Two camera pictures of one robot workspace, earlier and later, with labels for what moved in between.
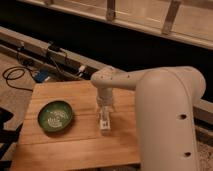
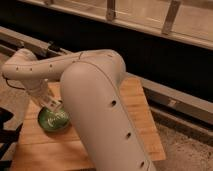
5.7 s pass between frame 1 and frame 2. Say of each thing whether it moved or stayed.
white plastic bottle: moved
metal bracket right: stayed
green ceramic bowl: stayed
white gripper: moved
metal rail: stayed
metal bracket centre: stayed
